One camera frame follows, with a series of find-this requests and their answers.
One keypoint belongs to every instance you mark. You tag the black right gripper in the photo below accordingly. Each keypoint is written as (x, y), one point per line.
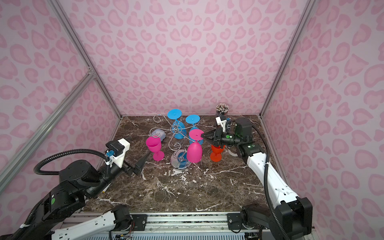
(219, 137)

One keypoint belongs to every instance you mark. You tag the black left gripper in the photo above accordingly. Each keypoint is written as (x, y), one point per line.
(139, 165)

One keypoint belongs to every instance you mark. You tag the red wine glass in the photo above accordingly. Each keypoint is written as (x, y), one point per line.
(216, 155)

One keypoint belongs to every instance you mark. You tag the magenta wine glass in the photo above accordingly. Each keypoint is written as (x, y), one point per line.
(155, 145)
(195, 149)

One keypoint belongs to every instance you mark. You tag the blue wine glass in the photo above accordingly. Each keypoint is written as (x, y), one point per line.
(178, 128)
(193, 120)

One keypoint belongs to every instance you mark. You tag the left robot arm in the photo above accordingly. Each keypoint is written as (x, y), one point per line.
(77, 182)

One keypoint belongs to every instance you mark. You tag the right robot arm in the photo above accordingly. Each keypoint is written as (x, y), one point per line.
(255, 152)

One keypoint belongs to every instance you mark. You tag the clear tape roll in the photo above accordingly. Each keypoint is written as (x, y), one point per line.
(232, 152)

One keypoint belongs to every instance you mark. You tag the grey square timer clock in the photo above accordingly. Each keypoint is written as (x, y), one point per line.
(159, 134)

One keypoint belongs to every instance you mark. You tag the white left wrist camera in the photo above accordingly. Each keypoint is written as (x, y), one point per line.
(116, 151)

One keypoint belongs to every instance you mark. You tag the chrome wire wine glass rack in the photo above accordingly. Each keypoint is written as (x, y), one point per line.
(178, 158)

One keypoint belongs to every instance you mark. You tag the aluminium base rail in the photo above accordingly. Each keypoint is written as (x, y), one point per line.
(192, 223)

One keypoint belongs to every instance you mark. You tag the aluminium frame bar left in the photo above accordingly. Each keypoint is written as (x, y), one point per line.
(23, 155)

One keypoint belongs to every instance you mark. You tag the aluminium frame post right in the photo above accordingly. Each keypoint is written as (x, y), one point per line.
(310, 7)

